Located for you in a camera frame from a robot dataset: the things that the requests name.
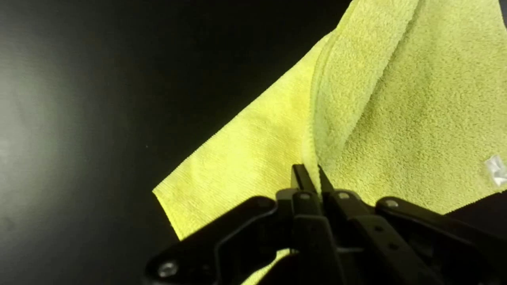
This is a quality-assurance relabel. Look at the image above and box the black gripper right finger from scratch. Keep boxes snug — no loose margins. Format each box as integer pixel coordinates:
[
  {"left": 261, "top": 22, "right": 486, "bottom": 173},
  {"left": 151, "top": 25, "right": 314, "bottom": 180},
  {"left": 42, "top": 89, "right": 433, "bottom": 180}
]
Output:
[{"left": 318, "top": 165, "right": 507, "bottom": 285}]

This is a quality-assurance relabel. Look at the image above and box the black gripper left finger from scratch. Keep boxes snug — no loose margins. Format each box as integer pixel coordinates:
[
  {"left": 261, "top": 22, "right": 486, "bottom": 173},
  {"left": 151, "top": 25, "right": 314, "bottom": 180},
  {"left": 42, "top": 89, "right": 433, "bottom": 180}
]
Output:
[{"left": 142, "top": 163, "right": 346, "bottom": 285}]

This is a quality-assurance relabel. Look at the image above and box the yellow green towel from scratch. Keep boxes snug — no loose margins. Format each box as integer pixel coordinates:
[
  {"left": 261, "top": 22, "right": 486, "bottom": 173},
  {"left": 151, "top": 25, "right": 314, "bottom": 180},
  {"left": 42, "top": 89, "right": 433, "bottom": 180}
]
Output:
[{"left": 151, "top": 0, "right": 507, "bottom": 285}]

